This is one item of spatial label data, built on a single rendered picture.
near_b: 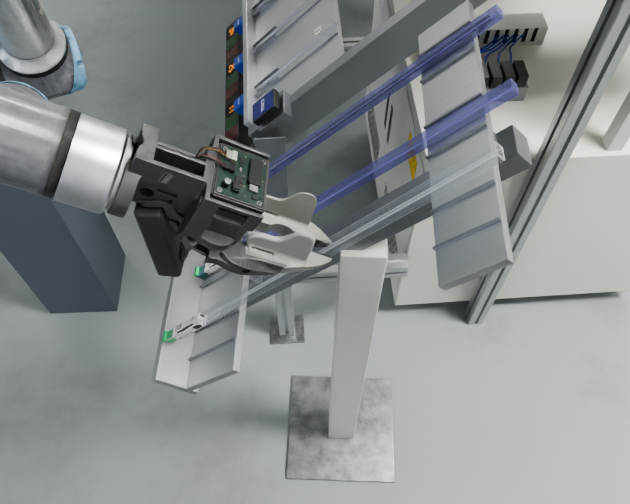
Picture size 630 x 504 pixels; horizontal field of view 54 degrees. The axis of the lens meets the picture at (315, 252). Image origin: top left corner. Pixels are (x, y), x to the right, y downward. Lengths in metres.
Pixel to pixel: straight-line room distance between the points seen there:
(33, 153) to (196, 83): 1.75
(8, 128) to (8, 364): 1.31
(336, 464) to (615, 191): 0.85
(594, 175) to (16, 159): 1.06
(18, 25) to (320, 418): 1.04
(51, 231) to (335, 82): 0.75
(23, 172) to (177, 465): 1.13
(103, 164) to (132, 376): 1.18
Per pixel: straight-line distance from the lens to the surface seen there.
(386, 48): 0.95
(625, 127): 1.24
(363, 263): 0.79
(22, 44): 1.15
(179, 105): 2.18
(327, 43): 1.04
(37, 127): 0.52
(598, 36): 1.02
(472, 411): 1.61
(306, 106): 1.01
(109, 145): 0.52
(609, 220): 1.47
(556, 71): 1.40
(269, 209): 0.59
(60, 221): 1.41
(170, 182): 0.52
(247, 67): 1.15
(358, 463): 1.52
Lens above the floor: 1.49
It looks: 58 degrees down
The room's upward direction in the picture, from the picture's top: straight up
